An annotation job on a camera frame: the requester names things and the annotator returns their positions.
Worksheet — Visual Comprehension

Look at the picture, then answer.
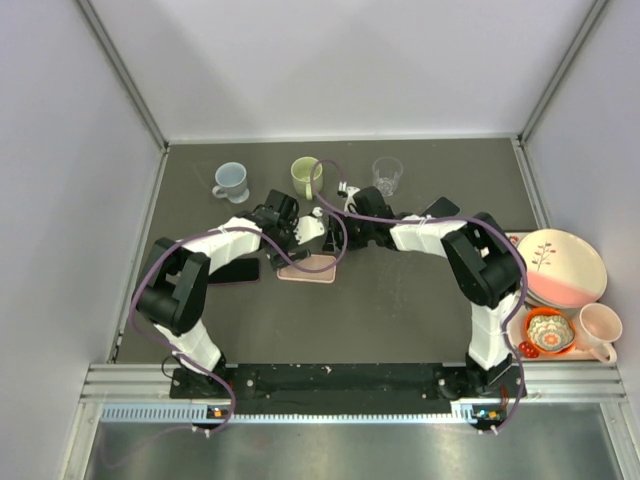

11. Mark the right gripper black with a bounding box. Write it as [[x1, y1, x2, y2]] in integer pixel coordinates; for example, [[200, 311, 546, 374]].
[[324, 209, 376, 253]]

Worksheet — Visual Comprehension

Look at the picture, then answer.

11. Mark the dark phone blue edge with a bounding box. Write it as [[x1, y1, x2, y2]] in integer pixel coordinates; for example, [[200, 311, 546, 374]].
[[420, 196, 460, 218]]

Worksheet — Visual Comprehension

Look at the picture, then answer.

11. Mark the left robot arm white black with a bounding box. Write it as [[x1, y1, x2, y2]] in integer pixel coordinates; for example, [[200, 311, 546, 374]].
[[130, 190, 325, 397]]

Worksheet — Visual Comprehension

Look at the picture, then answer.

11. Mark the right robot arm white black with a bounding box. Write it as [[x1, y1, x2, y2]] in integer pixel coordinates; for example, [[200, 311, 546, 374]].
[[324, 182, 526, 400]]

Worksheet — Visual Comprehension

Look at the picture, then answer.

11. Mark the clear glass tumbler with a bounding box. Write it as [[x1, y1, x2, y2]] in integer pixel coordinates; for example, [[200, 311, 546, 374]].
[[372, 156, 404, 197]]

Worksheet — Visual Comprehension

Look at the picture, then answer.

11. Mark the green mug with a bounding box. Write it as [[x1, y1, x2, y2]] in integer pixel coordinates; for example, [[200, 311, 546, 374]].
[[290, 157, 324, 201]]

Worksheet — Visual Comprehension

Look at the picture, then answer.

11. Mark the light blue footed cup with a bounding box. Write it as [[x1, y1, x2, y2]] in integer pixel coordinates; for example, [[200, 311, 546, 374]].
[[212, 162, 250, 204]]

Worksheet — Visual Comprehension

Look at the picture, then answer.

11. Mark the white tray with strawberries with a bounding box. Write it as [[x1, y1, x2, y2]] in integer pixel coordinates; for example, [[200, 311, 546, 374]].
[[499, 230, 604, 362]]

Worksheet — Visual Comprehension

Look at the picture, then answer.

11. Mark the pink white plate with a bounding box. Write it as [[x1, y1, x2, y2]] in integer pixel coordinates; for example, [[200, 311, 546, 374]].
[[517, 229, 608, 309]]

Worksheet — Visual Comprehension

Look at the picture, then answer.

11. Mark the orange patterned bowl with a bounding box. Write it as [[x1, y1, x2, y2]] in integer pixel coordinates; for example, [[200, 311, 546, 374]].
[[524, 307, 576, 356]]

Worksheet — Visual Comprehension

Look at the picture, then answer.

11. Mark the pink mug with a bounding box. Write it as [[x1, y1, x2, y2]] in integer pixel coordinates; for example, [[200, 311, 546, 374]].
[[573, 303, 623, 364]]

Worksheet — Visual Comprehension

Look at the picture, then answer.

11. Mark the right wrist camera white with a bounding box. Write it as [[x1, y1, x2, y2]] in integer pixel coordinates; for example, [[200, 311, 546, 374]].
[[337, 181, 360, 212]]

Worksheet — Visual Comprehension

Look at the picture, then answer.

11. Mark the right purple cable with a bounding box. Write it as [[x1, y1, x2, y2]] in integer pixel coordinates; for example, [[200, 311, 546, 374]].
[[309, 159, 529, 434]]

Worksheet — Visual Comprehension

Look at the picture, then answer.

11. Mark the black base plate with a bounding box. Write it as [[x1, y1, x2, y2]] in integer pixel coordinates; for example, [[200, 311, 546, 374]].
[[169, 363, 526, 414]]

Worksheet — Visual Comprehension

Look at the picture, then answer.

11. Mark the light blue cable duct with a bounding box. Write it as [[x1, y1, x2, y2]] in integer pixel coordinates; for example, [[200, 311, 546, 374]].
[[100, 403, 498, 426]]

